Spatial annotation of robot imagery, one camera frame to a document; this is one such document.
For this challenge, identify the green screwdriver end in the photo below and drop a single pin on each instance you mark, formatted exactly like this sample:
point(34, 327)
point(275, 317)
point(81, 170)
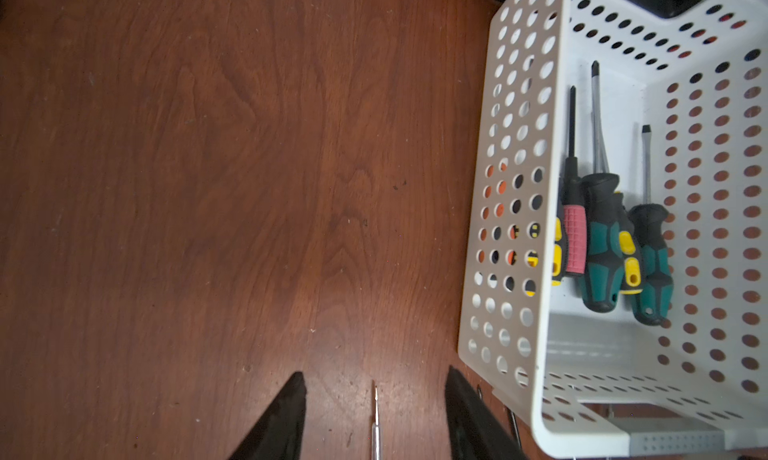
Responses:
point(651, 305)
point(604, 267)

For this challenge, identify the pink handled screwdriver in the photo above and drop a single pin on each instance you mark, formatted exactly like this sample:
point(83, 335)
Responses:
point(573, 199)

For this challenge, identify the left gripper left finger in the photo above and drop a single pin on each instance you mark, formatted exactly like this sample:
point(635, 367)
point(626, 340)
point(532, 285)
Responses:
point(278, 433)

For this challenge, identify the white perforated plastic bin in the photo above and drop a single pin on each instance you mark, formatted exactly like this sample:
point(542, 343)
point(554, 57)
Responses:
point(684, 116)

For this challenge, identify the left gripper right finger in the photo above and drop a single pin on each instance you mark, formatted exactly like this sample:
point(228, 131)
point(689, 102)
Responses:
point(474, 432)

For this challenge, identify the black yellow small screwdriver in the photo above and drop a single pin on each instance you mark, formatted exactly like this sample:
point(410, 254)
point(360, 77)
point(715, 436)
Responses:
point(560, 246)

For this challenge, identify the clear thin tester screwdriver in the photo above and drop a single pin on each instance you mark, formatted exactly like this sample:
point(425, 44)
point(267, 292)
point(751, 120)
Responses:
point(376, 447)

